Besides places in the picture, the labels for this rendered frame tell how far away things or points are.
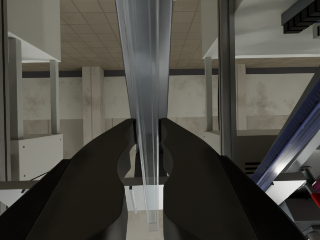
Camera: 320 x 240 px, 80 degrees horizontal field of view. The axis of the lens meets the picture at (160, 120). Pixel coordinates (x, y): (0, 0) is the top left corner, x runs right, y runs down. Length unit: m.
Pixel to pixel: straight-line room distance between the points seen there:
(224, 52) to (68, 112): 3.56
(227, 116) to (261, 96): 3.55
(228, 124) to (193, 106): 3.09
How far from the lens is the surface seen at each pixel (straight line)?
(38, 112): 4.24
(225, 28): 0.66
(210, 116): 1.02
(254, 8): 0.70
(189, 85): 3.72
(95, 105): 3.52
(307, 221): 0.53
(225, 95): 0.61
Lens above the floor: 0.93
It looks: level
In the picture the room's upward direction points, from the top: 179 degrees clockwise
